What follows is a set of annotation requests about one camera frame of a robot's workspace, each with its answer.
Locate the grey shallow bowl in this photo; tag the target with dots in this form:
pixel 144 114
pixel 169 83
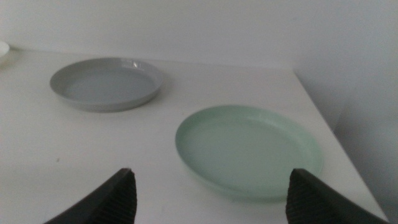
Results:
pixel 105 85

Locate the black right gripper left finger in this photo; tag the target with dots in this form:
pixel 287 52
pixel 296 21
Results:
pixel 118 202

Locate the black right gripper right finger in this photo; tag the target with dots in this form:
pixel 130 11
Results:
pixel 308 202

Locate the white shallow bowl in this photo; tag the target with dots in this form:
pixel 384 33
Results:
pixel 3 51

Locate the pale green shallow bowl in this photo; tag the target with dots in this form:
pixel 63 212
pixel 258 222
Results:
pixel 245 149

